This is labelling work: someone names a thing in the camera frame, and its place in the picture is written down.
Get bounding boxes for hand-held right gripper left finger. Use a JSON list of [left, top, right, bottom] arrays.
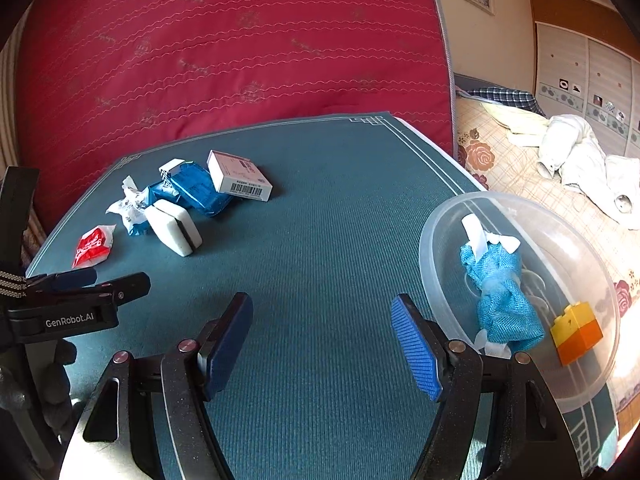
[[80, 292, 255, 480]]

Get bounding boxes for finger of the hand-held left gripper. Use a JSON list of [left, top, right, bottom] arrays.
[[26, 267, 98, 295], [70, 272, 152, 311]]

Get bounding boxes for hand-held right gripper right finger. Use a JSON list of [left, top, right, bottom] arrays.
[[390, 294, 583, 480]]

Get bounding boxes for red white packet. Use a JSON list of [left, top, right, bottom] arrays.
[[71, 225, 117, 269]]

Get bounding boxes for white sponge block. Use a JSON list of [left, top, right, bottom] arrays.
[[145, 199, 203, 258]]

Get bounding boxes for white blue cotton packet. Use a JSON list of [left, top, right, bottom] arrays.
[[106, 175, 153, 237]]

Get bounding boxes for blue wipes packet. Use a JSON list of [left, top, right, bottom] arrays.
[[147, 160, 236, 218]]

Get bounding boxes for green white patterned box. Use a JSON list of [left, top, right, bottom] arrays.
[[159, 158, 187, 188]]

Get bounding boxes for white medicine box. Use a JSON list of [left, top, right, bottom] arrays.
[[206, 149, 273, 202]]

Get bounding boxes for clear plastic bowl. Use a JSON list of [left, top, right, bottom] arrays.
[[419, 191, 621, 413]]

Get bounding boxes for person's left hand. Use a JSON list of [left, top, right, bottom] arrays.
[[0, 340, 81, 441]]

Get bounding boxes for blue cloth with white tags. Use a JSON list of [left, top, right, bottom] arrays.
[[459, 213, 546, 358]]

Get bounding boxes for teal table mat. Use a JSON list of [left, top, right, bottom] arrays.
[[25, 112, 621, 480]]

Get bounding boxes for yellow orange toy block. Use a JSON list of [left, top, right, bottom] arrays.
[[550, 302, 604, 366]]

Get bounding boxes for striped beige curtain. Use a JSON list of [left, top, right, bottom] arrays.
[[0, 40, 48, 256]]

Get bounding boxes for bed with floral plaid sheet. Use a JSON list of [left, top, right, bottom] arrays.
[[452, 74, 640, 436]]

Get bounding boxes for pale yellow cloth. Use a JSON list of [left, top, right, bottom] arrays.
[[482, 102, 551, 148]]

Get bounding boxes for red quilted mattress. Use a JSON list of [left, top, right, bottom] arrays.
[[15, 0, 457, 236]]

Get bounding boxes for white padded jacket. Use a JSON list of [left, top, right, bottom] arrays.
[[537, 114, 640, 231]]

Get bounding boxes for blue plaid pillow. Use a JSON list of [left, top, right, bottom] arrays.
[[465, 86, 546, 116]]

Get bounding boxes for white sliding door wardrobe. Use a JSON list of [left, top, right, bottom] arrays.
[[527, 0, 640, 161]]

